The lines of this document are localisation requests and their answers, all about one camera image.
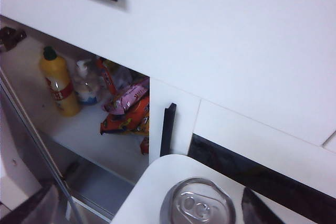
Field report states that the silver beer can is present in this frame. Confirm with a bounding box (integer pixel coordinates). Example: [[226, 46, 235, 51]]
[[159, 177, 238, 224]]

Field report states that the black vertical door handle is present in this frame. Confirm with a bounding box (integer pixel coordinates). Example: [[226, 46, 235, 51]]
[[159, 102, 177, 158]]

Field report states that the wide white drawer front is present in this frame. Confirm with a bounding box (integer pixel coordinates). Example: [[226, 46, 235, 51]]
[[0, 0, 336, 146]]

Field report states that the translucent plastic bag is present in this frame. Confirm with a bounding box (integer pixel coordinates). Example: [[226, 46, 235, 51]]
[[104, 61, 134, 91]]

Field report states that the red stick snack packet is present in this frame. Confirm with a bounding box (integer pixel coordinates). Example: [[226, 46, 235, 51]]
[[96, 57, 118, 96]]

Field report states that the white glass cabinet door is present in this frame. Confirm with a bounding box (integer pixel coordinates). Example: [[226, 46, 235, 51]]
[[148, 77, 336, 224], [0, 69, 116, 224]]

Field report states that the white cabinet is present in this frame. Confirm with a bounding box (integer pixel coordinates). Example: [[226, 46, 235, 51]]
[[0, 15, 152, 219]]

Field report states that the clear sanitizer bottle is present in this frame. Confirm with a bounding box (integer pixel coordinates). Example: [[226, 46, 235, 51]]
[[72, 60, 103, 105]]

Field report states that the yellow detergent bottle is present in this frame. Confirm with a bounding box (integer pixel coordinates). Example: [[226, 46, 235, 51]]
[[39, 46, 81, 118]]

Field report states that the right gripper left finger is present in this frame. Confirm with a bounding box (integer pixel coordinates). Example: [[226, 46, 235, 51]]
[[0, 182, 79, 224]]

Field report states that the metal door hinge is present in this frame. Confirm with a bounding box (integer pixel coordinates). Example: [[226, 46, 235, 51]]
[[0, 26, 27, 53]]

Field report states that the pink snack packet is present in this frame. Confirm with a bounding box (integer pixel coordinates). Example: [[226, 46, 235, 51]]
[[103, 77, 150, 116]]

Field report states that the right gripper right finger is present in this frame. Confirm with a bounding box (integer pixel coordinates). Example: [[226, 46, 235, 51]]
[[241, 187, 286, 224]]

